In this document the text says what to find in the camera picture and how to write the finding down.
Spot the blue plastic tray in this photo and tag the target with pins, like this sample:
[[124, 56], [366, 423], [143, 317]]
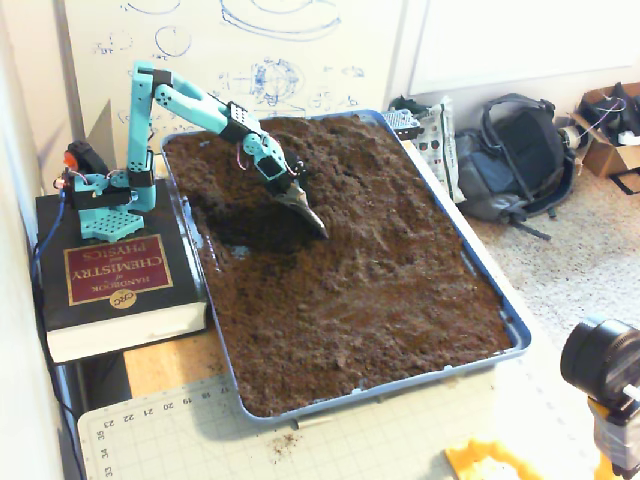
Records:
[[520, 340]]

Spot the black chemistry physics handbook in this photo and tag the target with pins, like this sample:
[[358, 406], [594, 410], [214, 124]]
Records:
[[115, 310]]

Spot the black camera with lens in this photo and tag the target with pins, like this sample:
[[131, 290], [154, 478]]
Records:
[[595, 355]]

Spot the yellow camera stand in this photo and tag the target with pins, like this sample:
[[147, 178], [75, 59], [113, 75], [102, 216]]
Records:
[[602, 450]]

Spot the white printed soil bag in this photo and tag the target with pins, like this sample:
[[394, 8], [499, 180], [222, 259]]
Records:
[[442, 150]]

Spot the teal 3D-printed robot arm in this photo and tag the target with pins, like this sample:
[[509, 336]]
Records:
[[195, 102]]

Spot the whiteboard with blue drawings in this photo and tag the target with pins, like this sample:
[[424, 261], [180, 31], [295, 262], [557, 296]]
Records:
[[210, 50]]

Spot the white cylindrical roll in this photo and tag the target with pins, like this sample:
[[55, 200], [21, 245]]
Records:
[[570, 137]]

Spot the black vented electronic box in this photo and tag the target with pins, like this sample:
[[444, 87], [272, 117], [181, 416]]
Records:
[[402, 125]]

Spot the pale green cutting mat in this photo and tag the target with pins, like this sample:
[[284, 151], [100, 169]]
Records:
[[350, 445]]

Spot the brown cardboard box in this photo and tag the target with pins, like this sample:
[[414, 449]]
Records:
[[607, 155]]

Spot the brown soil pile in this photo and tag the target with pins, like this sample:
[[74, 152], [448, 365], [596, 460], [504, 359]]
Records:
[[350, 280]]

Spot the grey black backpack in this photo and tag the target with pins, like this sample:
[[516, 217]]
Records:
[[525, 150]]

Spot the yellow printed plastic part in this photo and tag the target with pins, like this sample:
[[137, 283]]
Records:
[[480, 455]]

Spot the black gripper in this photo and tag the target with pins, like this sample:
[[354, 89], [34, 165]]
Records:
[[295, 191]]

